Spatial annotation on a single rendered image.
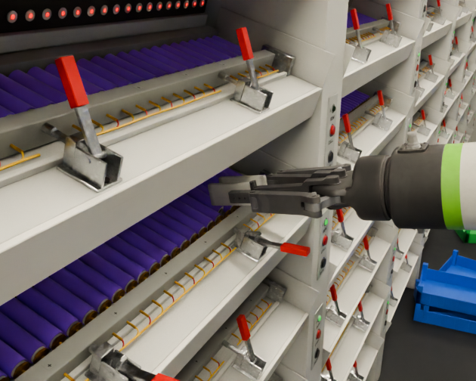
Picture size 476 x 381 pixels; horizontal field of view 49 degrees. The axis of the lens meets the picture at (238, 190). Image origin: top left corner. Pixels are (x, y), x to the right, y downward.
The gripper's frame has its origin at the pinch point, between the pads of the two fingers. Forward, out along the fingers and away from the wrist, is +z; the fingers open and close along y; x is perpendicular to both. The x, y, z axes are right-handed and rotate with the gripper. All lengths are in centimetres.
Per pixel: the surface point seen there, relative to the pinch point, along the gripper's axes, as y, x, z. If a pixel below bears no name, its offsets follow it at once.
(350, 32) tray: -49, -16, -3
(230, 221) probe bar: 2.9, 3.3, 0.3
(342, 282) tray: -55, 43, 8
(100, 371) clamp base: 30.7, 5.8, -1.8
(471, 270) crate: -183, 104, -6
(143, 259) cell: 16.9, 2.1, 3.3
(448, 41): -155, -3, -6
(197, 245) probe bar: 10.5, 3.2, 0.5
